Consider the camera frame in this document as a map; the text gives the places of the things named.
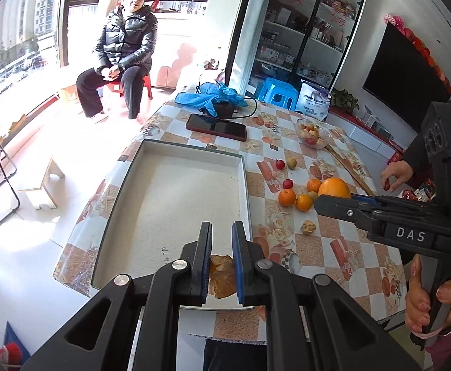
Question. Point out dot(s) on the cardboard box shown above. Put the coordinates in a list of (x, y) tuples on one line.
[(69, 92)]

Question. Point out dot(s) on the red gift box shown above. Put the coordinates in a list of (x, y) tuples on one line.
[(414, 194)]

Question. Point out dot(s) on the white tray with dark rim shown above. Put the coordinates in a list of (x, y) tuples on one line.
[(179, 201)]

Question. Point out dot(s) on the small orange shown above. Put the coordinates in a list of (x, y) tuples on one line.
[(287, 197), (314, 184), (304, 202)]

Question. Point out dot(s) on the blue plastic bag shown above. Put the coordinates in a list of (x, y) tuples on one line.
[(206, 98)]

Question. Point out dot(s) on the orange peel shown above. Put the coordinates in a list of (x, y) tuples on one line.
[(221, 278)]

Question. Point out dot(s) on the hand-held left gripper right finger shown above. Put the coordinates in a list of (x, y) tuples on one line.
[(237, 262)]

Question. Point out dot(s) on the person's right hand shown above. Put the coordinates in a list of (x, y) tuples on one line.
[(416, 301)]

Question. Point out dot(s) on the white printed sack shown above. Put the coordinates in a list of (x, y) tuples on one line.
[(313, 102)]

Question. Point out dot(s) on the small yellow apple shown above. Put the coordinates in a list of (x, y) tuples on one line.
[(309, 126)]

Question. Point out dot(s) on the long wooden stick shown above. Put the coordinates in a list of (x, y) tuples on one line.
[(351, 166)]

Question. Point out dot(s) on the red paper wall decorations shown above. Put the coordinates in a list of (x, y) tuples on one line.
[(426, 52)]

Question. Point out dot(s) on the person's dark pants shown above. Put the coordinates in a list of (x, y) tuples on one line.
[(235, 355)]

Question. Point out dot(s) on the red plastic chair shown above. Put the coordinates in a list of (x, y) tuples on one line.
[(147, 83)]

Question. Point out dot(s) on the small red apple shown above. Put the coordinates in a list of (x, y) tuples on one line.
[(311, 142)]

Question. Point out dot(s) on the red smartphone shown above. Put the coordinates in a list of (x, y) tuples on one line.
[(215, 127)]

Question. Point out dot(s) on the round brown pear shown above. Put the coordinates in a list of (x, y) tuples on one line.
[(312, 196), (291, 162)]

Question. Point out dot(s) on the glass bowl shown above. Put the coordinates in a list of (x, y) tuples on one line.
[(325, 138)]

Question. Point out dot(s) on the checkered printed tablecloth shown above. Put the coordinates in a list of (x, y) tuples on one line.
[(287, 247)]

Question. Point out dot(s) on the white low television console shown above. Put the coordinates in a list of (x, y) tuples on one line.
[(372, 135)]

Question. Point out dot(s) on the green leafy potted plant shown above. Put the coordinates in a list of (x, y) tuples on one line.
[(345, 100)]

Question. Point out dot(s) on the black wall television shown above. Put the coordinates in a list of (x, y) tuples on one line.
[(407, 73)]

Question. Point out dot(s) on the white small appliance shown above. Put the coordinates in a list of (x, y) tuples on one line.
[(370, 116)]

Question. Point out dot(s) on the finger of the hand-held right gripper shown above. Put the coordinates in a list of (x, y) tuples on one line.
[(364, 199), (337, 205)]

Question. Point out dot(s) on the blue plastic stool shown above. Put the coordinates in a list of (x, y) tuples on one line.
[(277, 91)]

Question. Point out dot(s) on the black power adapter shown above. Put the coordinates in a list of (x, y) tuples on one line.
[(223, 109)]

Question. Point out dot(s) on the pale dried husk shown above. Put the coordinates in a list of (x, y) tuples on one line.
[(307, 227)]

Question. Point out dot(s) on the large orange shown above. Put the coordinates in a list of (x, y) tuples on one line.
[(334, 187)]

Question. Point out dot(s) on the red fluffy brush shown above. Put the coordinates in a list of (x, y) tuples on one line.
[(9, 353)]

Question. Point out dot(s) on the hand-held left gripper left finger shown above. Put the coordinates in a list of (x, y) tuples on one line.
[(208, 262)]

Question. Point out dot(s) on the glass display cabinet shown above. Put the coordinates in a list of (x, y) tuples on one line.
[(298, 27)]

